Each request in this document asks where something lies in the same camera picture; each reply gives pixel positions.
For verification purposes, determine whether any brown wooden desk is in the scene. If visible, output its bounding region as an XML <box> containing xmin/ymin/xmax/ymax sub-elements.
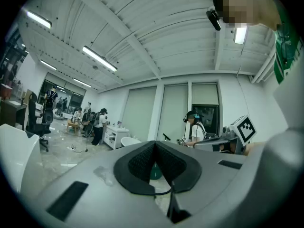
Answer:
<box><xmin>0</xmin><ymin>98</ymin><xmax>27</xmax><ymax>131</ymax></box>

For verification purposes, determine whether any dark window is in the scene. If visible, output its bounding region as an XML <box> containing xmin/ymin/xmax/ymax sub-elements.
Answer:
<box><xmin>191</xmin><ymin>104</ymin><xmax>219</xmax><ymax>137</ymax></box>

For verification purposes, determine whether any white cabinet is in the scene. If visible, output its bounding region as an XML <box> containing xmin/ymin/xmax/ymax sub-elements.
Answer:
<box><xmin>103</xmin><ymin>124</ymin><xmax>131</xmax><ymax>151</ymax></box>

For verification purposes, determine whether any black office chair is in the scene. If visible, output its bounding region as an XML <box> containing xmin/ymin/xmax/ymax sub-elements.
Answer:
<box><xmin>25</xmin><ymin>92</ymin><xmax>51</xmax><ymax>152</ymax></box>

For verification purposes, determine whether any person's right forearm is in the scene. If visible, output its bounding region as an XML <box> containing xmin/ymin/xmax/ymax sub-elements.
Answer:
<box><xmin>244</xmin><ymin>142</ymin><xmax>266</xmax><ymax>156</ymax></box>

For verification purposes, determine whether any person's head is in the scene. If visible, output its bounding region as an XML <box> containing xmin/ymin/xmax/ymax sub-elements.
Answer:
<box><xmin>213</xmin><ymin>0</ymin><xmax>283</xmax><ymax>32</ymax></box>

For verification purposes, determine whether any white roller blind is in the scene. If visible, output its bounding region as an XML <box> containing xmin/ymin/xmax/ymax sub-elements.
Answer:
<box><xmin>121</xmin><ymin>86</ymin><xmax>157</xmax><ymax>143</ymax></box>
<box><xmin>157</xmin><ymin>84</ymin><xmax>189</xmax><ymax>142</ymax></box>
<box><xmin>191</xmin><ymin>83</ymin><xmax>219</xmax><ymax>106</ymax></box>

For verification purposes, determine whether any black head-worn camera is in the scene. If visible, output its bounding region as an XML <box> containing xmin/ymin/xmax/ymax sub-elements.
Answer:
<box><xmin>206</xmin><ymin>6</ymin><xmax>222</xmax><ymax>31</ymax></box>

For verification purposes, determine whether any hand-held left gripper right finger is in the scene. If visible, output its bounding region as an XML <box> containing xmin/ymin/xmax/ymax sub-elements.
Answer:
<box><xmin>155</xmin><ymin>126</ymin><xmax>304</xmax><ymax>228</ymax></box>

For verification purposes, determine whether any person's green shirt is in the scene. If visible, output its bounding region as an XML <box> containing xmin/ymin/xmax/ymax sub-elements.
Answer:
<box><xmin>273</xmin><ymin>20</ymin><xmax>304</xmax><ymax>85</ymax></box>

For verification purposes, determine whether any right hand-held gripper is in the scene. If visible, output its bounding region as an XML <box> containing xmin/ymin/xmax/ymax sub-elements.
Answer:
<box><xmin>193</xmin><ymin>114</ymin><xmax>257</xmax><ymax>155</ymax></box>

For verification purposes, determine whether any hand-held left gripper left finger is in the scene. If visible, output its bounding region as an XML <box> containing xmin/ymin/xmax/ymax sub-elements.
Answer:
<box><xmin>30</xmin><ymin>141</ymin><xmax>172</xmax><ymax>228</ymax></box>

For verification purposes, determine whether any low wooden table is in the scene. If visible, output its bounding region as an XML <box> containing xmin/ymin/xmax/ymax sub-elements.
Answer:
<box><xmin>66</xmin><ymin>119</ymin><xmax>82</xmax><ymax>135</ymax></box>

